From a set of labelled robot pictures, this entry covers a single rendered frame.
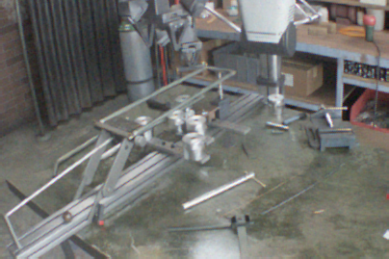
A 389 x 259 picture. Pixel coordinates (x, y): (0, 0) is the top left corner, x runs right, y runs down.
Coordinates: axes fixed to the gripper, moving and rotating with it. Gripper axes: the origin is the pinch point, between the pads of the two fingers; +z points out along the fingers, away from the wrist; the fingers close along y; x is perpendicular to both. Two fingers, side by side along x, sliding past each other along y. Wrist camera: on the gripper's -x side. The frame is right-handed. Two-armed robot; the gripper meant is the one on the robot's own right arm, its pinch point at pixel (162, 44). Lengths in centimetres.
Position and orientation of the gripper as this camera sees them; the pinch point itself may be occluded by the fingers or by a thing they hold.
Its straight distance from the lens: 103.2
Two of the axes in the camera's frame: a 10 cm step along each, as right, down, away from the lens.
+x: 6.5, -4.1, 6.4
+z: 1.1, 8.9, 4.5
